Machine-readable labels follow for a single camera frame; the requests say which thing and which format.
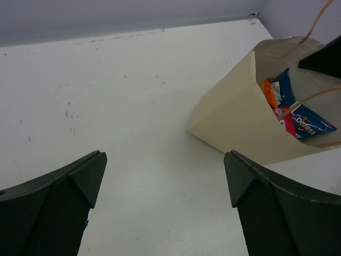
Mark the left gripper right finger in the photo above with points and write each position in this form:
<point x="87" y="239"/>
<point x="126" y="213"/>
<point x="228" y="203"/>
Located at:
<point x="278" y="215"/>

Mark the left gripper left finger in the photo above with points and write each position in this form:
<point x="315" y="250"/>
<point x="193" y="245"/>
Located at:
<point x="49" y="214"/>

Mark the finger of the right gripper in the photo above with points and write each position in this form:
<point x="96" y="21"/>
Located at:
<point x="326" y="60"/>

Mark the red candy packet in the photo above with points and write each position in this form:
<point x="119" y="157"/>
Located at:
<point x="287" y="122"/>

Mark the beige paper bag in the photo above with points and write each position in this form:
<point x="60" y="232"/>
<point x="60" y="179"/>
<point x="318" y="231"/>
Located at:
<point x="235" y="115"/>

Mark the blue Doritos bag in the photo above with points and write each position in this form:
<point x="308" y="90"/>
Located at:
<point x="307" y="122"/>

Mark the orange snack packet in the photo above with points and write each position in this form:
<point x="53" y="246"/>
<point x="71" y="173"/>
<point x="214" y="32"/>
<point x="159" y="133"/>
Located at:
<point x="266" y="88"/>

